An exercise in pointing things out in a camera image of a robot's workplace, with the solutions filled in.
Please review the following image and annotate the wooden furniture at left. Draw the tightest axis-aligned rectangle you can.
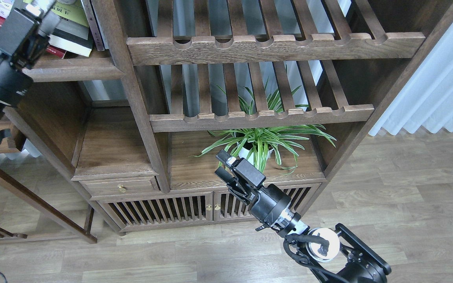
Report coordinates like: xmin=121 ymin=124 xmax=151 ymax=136
xmin=0 ymin=169 xmax=97 ymax=244

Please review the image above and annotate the white sheer curtain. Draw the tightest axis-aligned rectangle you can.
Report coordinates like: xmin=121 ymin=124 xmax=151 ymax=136
xmin=369 ymin=23 xmax=453 ymax=136

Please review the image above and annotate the yellow green black book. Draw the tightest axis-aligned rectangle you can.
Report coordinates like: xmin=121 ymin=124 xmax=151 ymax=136
xmin=49 ymin=0 xmax=93 ymax=57

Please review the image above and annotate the dark wooden bookshelf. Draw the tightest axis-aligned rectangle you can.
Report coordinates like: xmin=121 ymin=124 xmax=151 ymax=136
xmin=6 ymin=0 xmax=453 ymax=235

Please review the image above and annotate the green spider plant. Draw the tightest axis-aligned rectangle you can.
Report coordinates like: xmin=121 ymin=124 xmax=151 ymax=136
xmin=192 ymin=79 xmax=337 ymax=175

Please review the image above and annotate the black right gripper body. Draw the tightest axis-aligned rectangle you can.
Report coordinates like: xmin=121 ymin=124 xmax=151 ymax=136
xmin=226 ymin=158 xmax=292 ymax=229

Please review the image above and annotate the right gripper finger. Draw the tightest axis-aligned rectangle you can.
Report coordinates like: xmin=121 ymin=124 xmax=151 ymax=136
xmin=215 ymin=167 xmax=236 ymax=185
xmin=216 ymin=150 xmax=237 ymax=168

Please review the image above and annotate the white plant pot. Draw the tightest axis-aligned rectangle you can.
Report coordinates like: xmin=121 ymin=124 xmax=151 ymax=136
xmin=238 ymin=142 xmax=275 ymax=165

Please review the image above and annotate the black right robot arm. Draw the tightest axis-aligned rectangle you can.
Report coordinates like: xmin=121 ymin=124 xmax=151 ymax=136
xmin=215 ymin=150 xmax=392 ymax=283

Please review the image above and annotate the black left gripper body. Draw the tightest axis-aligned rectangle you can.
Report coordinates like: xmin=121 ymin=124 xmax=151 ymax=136
xmin=0 ymin=8 xmax=50 ymax=107

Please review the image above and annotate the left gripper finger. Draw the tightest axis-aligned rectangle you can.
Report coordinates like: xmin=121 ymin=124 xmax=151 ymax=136
xmin=40 ymin=11 xmax=61 ymax=37
xmin=30 ymin=0 xmax=56 ymax=17

